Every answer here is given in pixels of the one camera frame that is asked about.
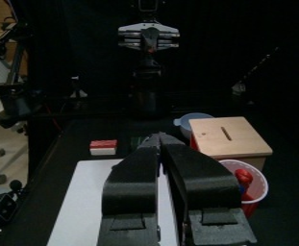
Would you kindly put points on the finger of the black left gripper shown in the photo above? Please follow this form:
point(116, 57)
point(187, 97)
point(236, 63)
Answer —
point(153, 40)
point(145, 40)

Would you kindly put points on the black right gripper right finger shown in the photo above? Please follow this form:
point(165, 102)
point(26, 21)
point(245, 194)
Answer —
point(203, 185)

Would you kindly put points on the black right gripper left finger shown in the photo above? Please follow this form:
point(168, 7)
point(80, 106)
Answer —
point(129, 185)

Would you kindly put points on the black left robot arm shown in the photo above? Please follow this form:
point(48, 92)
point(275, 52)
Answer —
point(147, 86)

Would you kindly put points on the red and blue toy figure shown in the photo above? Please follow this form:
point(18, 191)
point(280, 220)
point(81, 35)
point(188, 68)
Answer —
point(243, 179)

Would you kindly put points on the white rectangular board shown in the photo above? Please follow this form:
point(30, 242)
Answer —
point(82, 205)

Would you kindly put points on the red plastic cup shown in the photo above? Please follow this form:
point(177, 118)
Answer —
point(258, 184)

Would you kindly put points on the red and white block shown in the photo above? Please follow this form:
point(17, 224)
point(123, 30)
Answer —
point(103, 147)

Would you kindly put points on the wooden box with red front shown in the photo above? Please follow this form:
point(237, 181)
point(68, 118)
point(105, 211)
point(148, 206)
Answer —
point(228, 137)

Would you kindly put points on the small tripod stand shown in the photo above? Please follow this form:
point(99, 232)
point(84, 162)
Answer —
point(77, 88)

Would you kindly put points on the blue-grey bowl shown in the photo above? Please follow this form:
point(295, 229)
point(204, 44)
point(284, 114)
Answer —
point(185, 120)

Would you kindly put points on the metal brace rod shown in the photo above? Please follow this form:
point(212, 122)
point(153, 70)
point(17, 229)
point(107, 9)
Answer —
point(251, 72)

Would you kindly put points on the black rolling stand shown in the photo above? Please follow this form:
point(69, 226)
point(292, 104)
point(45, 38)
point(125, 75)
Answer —
point(13, 96)

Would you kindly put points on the black small camera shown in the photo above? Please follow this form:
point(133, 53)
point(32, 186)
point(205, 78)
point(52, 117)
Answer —
point(0, 206)

